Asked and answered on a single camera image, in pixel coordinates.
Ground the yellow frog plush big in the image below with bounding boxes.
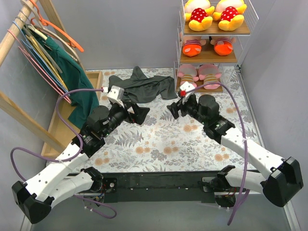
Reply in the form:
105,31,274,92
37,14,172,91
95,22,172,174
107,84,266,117
184,0,215,32

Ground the beige hanger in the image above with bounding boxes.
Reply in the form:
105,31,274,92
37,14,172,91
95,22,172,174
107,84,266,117
21,0,83,67

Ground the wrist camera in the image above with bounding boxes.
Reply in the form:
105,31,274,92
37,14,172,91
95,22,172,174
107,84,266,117
178,81,195,99
107,85,124,108

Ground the blue hanger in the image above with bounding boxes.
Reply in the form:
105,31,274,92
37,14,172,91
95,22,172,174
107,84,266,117
13,21,68,93

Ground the wire and wood shelf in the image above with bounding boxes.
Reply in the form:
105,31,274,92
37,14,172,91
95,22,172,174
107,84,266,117
173,0,259,93

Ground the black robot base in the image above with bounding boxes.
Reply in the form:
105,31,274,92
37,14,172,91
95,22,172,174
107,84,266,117
64,170,260,207

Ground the pink hanger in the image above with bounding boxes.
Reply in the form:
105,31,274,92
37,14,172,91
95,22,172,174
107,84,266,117
7,29,64,96

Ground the grey hanger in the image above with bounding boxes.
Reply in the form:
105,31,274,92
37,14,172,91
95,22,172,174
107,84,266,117
25,24,63,74

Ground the floral table mat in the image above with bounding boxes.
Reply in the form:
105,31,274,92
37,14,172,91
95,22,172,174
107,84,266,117
72,66,262,173

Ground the dark grey cloth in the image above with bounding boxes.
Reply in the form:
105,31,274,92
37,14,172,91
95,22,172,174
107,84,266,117
109,66,178,103

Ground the yellow frog plush small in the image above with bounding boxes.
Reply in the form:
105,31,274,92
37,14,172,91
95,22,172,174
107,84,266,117
213,0,247,31

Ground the yellow hanger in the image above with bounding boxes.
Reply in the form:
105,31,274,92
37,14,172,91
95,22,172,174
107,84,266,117
26,35,68,92

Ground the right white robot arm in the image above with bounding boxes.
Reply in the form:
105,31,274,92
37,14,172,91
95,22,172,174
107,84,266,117
167,94,303,207

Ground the pink pig plush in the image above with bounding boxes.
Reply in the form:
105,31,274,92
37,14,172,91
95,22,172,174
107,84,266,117
177,64,199,87
198,64,221,90

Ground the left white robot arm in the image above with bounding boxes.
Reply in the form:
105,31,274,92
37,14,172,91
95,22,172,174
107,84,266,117
12,103,150,224

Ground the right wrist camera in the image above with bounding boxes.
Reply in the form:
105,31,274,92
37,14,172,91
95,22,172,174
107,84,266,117
178,81,195,99

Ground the black-haired doll striped shirt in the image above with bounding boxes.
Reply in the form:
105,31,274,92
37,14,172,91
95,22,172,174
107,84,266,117
180,36,206,57

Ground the orange hanger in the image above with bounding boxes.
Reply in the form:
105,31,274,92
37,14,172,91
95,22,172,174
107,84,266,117
29,0,84,52

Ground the wooden clothes rack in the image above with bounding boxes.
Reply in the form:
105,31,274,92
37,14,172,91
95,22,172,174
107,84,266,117
0,0,104,159

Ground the green shirt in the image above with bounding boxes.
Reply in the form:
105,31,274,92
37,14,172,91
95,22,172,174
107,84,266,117
34,35,99,129

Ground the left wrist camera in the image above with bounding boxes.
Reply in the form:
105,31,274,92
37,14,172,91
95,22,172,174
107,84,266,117
107,85,124,108

